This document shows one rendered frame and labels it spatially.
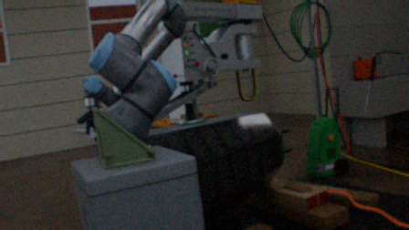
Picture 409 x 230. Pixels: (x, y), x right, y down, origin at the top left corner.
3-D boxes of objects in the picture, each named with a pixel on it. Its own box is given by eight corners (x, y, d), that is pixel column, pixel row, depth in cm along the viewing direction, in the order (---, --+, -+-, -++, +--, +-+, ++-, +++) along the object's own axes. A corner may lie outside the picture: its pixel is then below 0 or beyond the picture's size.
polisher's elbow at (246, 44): (228, 61, 323) (225, 37, 322) (237, 60, 340) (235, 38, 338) (250, 58, 314) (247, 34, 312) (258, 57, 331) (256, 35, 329)
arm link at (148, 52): (196, 17, 203) (117, 109, 220) (178, 2, 200) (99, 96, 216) (197, 20, 193) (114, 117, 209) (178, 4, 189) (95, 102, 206)
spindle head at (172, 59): (202, 83, 310) (195, 26, 306) (222, 80, 294) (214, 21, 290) (165, 88, 286) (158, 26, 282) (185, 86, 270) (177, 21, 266)
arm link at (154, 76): (158, 120, 145) (186, 82, 148) (121, 91, 140) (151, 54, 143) (150, 119, 159) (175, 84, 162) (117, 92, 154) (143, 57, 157)
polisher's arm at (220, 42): (246, 81, 343) (238, 26, 339) (266, 79, 326) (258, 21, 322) (180, 91, 294) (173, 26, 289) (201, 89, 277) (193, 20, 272)
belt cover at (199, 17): (242, 28, 345) (239, 9, 344) (264, 23, 327) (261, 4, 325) (154, 29, 281) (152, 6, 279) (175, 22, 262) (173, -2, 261)
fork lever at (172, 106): (202, 87, 308) (200, 80, 307) (219, 85, 294) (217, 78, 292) (134, 126, 266) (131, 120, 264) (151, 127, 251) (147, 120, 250)
